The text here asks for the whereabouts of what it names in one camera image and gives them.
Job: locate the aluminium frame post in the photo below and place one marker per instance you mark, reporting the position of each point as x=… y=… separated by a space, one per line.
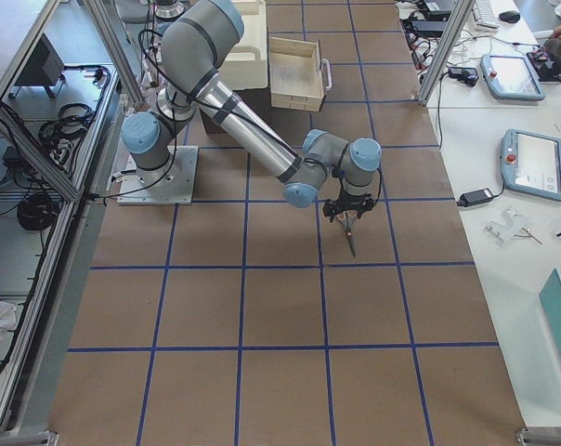
x=453 y=29

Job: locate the teach pendant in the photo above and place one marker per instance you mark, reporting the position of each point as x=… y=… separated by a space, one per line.
x=531 y=164
x=511 y=78

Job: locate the near teach pendant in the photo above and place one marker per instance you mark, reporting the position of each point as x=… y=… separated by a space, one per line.
x=531 y=164

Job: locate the wooden drawer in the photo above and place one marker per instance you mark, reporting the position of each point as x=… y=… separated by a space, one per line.
x=296 y=81

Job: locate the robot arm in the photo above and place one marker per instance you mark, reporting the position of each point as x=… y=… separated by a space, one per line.
x=193 y=48

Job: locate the white drawer handle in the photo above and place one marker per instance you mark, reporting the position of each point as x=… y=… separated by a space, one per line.
x=327 y=74

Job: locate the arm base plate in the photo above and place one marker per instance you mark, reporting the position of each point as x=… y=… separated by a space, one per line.
x=170 y=184

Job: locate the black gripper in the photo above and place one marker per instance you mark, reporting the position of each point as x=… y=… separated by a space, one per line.
x=348 y=204

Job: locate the far teach pendant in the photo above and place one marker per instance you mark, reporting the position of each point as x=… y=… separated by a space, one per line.
x=511 y=78

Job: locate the black power adapter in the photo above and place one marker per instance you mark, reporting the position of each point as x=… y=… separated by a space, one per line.
x=475 y=197

